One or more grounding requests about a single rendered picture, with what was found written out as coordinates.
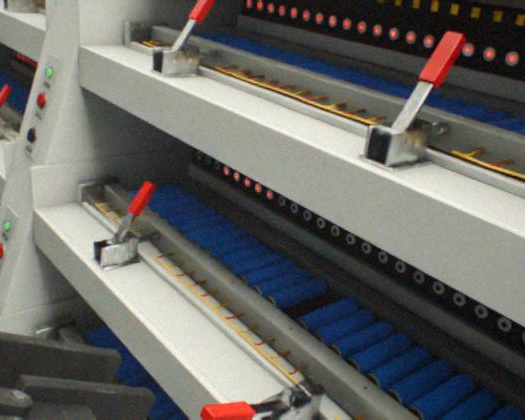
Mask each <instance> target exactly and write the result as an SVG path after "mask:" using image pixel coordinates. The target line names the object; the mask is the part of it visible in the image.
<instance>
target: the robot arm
mask: <svg viewBox="0 0 525 420"><path fill-rule="evenodd" d="M122 361H123V357H122V355H121V354H120V353H119V352H117V351H116V350H110V349H104V348H99V347H92V346H86V345H80V344H75V343H69V342H62V341H57V340H51V339H45V338H39V337H33V336H27V335H21V334H15V333H10V332H3V331H0V420H145V418H146V416H147V415H148V413H149V411H150V409H151V407H152V406H153V404H154V402H155V400H156V396H155V395H153V393H152V392H151V391H150V390H149V389H148V388H141V387H128V386H123V385H114V384H110V383H111V381H112V379H113V377H114V376H115V374H116V373H117V370H118V369H119V367H120V365H121V363H122Z"/></svg>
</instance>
